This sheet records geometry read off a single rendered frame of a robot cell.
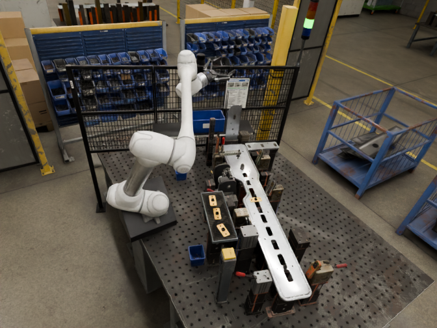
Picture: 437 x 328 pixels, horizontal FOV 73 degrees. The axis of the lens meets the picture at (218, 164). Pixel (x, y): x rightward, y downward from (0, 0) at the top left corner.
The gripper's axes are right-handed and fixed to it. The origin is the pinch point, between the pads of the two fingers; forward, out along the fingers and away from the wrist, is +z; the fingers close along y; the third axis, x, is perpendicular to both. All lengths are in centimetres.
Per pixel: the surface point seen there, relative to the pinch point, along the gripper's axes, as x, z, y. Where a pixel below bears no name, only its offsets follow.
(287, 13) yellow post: -1, 79, -12
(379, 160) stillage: -111, 140, 130
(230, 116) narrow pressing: -53, 8, 11
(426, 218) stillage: -131, 141, 209
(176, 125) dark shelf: -80, -22, -21
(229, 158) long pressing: -63, -15, 36
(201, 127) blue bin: -70, -10, -2
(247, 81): -48, 43, -5
